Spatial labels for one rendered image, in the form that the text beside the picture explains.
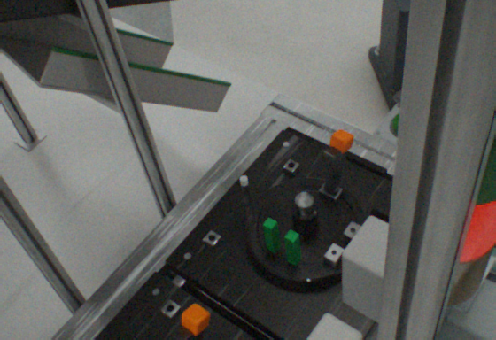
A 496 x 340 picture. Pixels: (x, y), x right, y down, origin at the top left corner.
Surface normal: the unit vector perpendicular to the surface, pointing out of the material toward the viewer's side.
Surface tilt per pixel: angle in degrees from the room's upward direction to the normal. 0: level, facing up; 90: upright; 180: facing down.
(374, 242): 0
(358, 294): 90
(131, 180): 0
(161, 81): 90
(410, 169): 90
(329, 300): 0
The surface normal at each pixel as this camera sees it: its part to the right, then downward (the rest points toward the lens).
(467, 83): -0.60, 0.66
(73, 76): 0.67, 0.52
